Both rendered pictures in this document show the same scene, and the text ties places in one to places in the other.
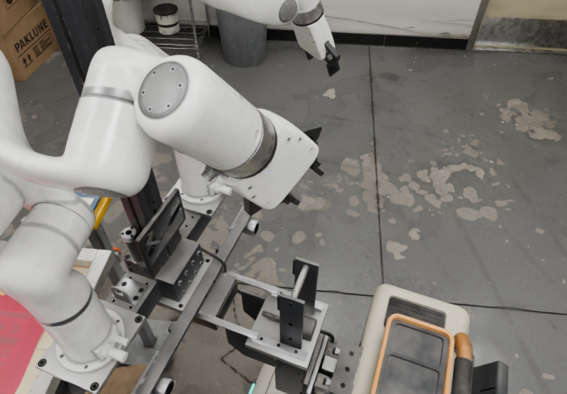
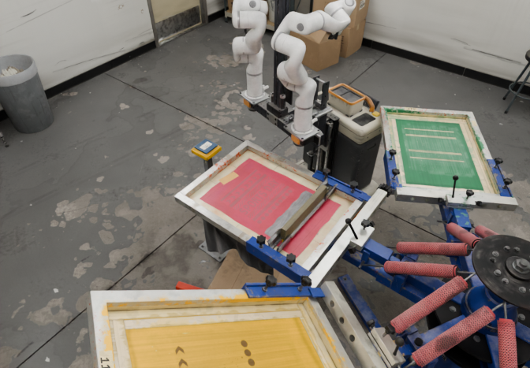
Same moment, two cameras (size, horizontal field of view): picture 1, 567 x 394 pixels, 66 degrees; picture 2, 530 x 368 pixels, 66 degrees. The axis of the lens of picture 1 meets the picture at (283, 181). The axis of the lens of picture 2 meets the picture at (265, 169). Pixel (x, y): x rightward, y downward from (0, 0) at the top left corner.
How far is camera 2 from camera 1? 213 cm
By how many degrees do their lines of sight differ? 41
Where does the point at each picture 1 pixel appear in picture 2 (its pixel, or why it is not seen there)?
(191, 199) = (260, 96)
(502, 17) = (162, 20)
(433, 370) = (348, 92)
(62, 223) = not seen: hidden behind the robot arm
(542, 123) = (230, 58)
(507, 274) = not seen: hidden behind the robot
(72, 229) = not seen: hidden behind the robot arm
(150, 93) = (348, 3)
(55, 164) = (346, 20)
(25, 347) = (270, 172)
